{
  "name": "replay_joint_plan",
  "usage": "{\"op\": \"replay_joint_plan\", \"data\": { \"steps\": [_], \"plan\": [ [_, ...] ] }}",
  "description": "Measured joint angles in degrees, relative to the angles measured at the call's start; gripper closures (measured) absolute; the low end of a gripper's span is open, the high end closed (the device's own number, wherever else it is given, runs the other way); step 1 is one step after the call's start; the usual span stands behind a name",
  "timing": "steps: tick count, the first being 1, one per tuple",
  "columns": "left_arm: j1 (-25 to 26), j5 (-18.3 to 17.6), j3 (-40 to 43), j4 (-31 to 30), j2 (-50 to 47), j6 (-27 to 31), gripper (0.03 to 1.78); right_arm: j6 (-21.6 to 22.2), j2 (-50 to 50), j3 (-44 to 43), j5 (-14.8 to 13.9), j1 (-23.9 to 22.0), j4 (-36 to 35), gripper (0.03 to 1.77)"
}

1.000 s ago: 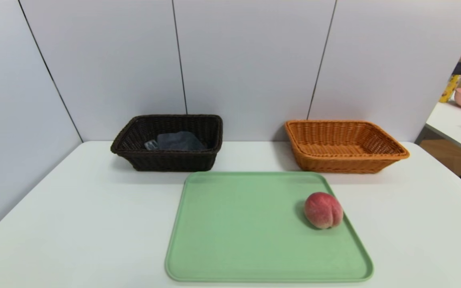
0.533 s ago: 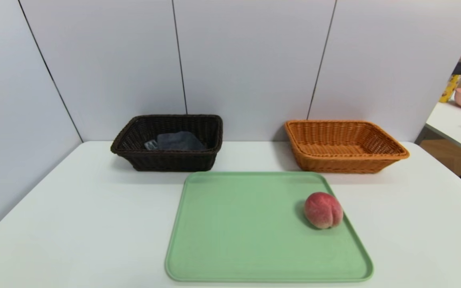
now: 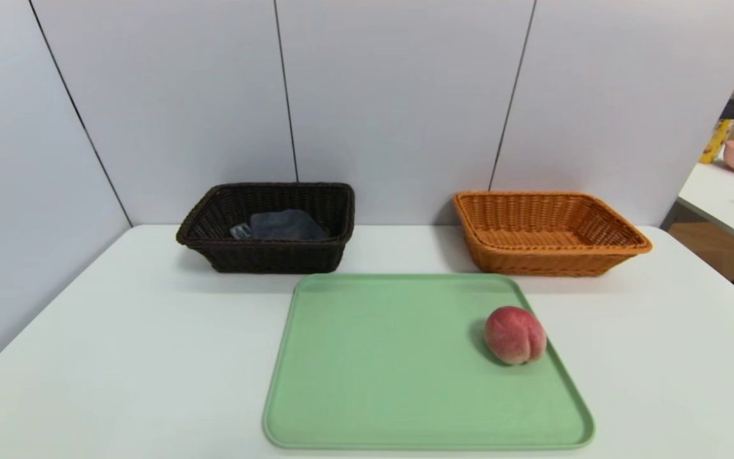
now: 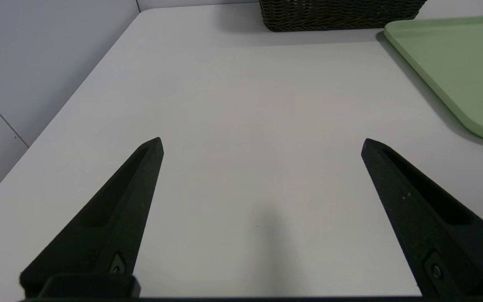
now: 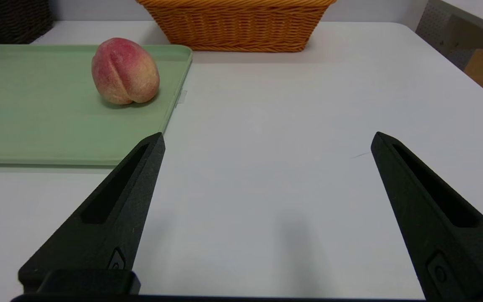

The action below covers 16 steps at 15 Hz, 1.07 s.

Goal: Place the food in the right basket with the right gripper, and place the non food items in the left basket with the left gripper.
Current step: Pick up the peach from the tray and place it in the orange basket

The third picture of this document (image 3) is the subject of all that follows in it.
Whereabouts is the dark grey towel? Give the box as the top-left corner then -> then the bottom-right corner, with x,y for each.
249,209 -> 331,242

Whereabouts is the red peach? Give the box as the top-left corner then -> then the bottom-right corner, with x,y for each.
484,306 -> 548,366

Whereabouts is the dark brown wicker basket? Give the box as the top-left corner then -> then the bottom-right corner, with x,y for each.
176,182 -> 356,274

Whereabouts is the orange wicker basket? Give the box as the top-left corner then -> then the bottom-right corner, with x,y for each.
454,191 -> 653,277

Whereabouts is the light green plastic tray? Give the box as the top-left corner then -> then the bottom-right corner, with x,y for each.
262,273 -> 596,451

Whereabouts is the white side table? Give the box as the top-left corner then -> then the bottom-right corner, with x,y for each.
660,161 -> 734,251

